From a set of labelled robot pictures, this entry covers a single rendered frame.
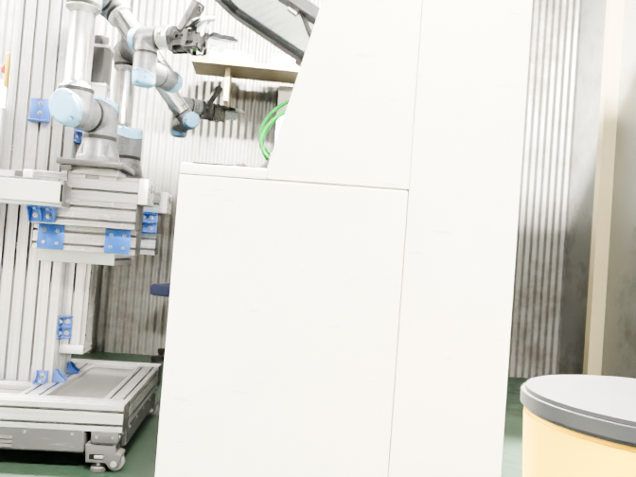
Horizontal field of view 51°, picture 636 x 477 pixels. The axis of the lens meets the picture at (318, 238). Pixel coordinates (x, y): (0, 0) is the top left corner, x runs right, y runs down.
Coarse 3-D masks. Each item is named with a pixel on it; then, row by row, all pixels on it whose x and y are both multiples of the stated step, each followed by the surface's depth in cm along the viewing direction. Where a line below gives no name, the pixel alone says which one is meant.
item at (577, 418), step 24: (528, 384) 93; (552, 384) 94; (576, 384) 96; (600, 384) 97; (624, 384) 99; (528, 408) 87; (552, 408) 82; (576, 408) 79; (600, 408) 80; (624, 408) 81; (528, 432) 88; (552, 432) 82; (576, 432) 79; (600, 432) 76; (624, 432) 74; (528, 456) 88; (552, 456) 82; (576, 456) 78; (600, 456) 76; (624, 456) 74
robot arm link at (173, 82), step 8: (120, 0) 235; (112, 8) 234; (120, 8) 234; (128, 8) 236; (104, 16) 237; (112, 16) 234; (120, 16) 234; (128, 16) 234; (112, 24) 237; (120, 24) 233; (128, 24) 233; (136, 24) 234; (120, 32) 235; (160, 56) 230; (168, 64) 230; (168, 72) 225; (176, 72) 232; (168, 80) 225; (176, 80) 229; (160, 88) 228; (168, 88) 229; (176, 88) 231
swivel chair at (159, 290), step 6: (150, 288) 416; (156, 288) 414; (162, 288) 413; (168, 288) 412; (156, 294) 415; (162, 294) 414; (168, 294) 412; (162, 348) 444; (162, 354) 444; (156, 360) 411; (162, 360) 414
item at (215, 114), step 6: (204, 102) 317; (204, 108) 317; (210, 108) 320; (216, 108) 320; (204, 114) 319; (210, 114) 321; (216, 114) 320; (222, 114) 322; (210, 120) 323; (216, 120) 320; (222, 120) 322
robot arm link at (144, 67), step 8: (136, 56) 215; (144, 56) 214; (152, 56) 216; (136, 64) 215; (144, 64) 214; (152, 64) 216; (160, 64) 222; (136, 72) 215; (144, 72) 214; (152, 72) 216; (160, 72) 220; (136, 80) 215; (144, 80) 215; (152, 80) 216; (160, 80) 222
